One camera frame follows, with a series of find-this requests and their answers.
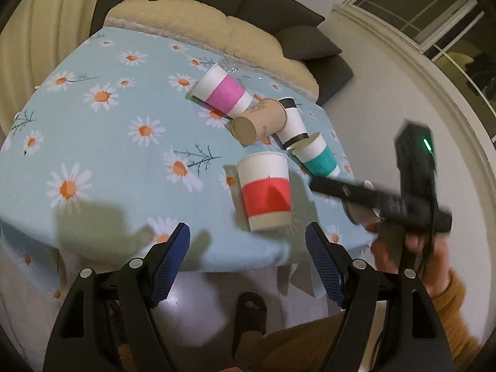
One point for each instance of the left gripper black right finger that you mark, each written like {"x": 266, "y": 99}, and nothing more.
{"x": 413, "y": 336}

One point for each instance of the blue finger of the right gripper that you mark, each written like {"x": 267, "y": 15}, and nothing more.
{"x": 329, "y": 187}
{"x": 360, "y": 215}

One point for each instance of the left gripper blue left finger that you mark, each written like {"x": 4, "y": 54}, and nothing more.
{"x": 82, "y": 338}

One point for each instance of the red sleeve paper cup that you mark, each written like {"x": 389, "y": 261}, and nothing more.
{"x": 265, "y": 190}

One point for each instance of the teal sleeve paper cup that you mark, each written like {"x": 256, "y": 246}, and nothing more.
{"x": 316, "y": 156}

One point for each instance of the black band white cup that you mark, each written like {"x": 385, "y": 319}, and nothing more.
{"x": 294, "y": 129}

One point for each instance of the brown kraft paper cup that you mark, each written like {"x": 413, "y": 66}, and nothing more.
{"x": 265, "y": 118}

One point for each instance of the clear glass cup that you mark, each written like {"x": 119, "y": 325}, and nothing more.
{"x": 245, "y": 74}

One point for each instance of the pink sleeve paper cup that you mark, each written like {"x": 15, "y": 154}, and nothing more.
{"x": 222, "y": 92}

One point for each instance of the person's right hand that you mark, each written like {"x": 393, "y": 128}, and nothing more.
{"x": 436, "y": 275}

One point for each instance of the mustard fuzzy right sleeve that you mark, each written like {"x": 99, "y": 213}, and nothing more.
{"x": 463, "y": 346}

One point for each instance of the person's foot in sandal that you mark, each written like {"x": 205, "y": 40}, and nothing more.
{"x": 250, "y": 316}

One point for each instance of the right dark grey cushion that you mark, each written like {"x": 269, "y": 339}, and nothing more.
{"x": 304, "y": 42}

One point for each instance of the beige fluffy sofa cover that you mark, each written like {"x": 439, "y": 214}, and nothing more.
{"x": 206, "y": 27}

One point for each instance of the blue daisy tablecloth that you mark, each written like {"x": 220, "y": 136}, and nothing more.
{"x": 112, "y": 151}

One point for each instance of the dark grey sofa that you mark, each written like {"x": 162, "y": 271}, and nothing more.
{"x": 331, "y": 73}

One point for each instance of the cream curtain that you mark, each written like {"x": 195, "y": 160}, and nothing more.
{"x": 37, "y": 37}

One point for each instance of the window with white frame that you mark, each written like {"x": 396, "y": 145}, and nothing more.
{"x": 458, "y": 36}

